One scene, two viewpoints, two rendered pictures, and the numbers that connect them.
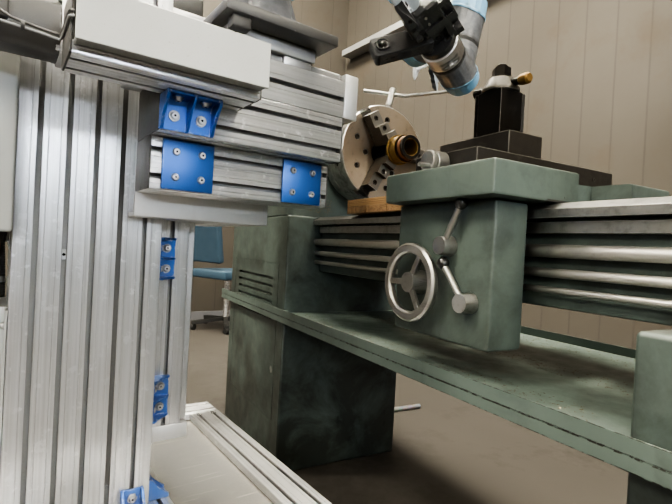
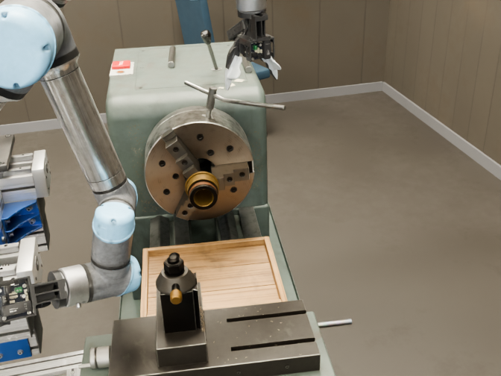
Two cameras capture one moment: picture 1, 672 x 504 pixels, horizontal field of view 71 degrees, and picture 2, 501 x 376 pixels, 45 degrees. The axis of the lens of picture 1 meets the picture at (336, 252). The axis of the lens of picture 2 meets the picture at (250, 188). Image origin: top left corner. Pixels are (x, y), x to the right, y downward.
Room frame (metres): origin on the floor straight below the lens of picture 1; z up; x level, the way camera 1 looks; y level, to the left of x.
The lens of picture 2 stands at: (0.19, -0.86, 1.87)
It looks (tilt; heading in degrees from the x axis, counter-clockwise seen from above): 29 degrees down; 23
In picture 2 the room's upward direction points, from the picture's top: 2 degrees counter-clockwise
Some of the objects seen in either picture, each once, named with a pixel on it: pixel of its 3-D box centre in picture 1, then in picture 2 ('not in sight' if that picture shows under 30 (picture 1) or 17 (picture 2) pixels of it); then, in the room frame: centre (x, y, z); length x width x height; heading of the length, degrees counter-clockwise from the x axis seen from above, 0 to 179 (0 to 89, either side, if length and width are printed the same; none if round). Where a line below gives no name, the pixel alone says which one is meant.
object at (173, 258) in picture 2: (501, 71); (174, 263); (1.04, -0.34, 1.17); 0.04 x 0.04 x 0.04
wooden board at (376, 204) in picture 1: (428, 210); (210, 279); (1.35, -0.26, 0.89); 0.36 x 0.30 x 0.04; 119
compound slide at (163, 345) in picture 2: (487, 152); (180, 321); (1.06, -0.33, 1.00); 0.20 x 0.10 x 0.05; 29
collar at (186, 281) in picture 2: (500, 86); (175, 277); (1.04, -0.34, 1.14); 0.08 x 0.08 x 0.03
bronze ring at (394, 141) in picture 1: (401, 149); (202, 189); (1.48, -0.19, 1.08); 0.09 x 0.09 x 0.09; 29
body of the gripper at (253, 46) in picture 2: not in sight; (253, 34); (1.62, -0.29, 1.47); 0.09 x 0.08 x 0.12; 50
